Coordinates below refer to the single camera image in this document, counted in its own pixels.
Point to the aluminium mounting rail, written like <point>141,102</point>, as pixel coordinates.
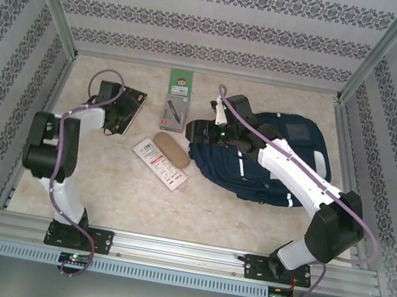
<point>172,251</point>

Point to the white packet with red print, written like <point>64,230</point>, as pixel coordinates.
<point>160,167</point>

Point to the navy blue student backpack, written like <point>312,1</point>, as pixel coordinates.
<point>239,179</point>

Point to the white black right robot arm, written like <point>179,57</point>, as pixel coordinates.
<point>294,173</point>

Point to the right aluminium corner post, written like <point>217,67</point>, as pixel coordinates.
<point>380,53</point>

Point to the grey pen box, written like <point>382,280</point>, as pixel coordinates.
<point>174,113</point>

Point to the black book with barcode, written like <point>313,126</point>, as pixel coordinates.
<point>136,106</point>

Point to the green booklet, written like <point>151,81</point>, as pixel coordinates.
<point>181,82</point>

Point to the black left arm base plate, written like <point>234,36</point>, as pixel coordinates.
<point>103,241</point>

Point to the right aluminium side rail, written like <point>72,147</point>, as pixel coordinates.
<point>356,145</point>

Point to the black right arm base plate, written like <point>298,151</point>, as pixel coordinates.
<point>254,268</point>

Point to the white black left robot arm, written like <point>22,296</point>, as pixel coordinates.
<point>66,198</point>

